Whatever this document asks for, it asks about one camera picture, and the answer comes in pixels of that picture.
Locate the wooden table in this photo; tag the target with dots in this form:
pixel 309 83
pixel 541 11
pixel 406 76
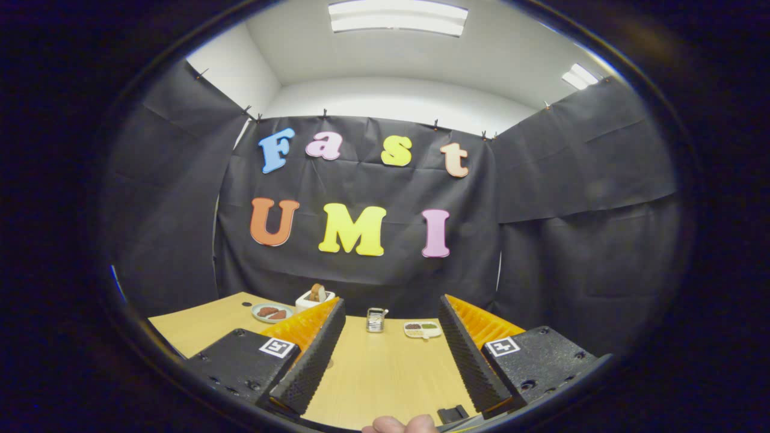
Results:
pixel 385 373

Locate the green plate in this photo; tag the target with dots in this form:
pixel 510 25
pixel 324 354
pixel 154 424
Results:
pixel 258 316

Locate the white toaster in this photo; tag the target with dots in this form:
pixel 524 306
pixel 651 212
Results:
pixel 304 304

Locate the large ceiling light panel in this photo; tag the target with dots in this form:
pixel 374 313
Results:
pixel 397 18

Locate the brown bread slice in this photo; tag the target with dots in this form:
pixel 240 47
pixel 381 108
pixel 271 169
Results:
pixel 317 293

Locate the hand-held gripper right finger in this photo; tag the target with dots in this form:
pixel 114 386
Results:
pixel 472 367

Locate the small metal rack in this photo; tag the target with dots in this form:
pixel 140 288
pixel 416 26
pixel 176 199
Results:
pixel 376 322

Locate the small ceiling light panel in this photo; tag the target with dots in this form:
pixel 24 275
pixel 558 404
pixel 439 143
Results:
pixel 580 77

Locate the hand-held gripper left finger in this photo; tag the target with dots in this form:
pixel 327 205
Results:
pixel 313 367

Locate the brown meat piece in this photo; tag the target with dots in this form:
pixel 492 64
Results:
pixel 267 311
pixel 279 314

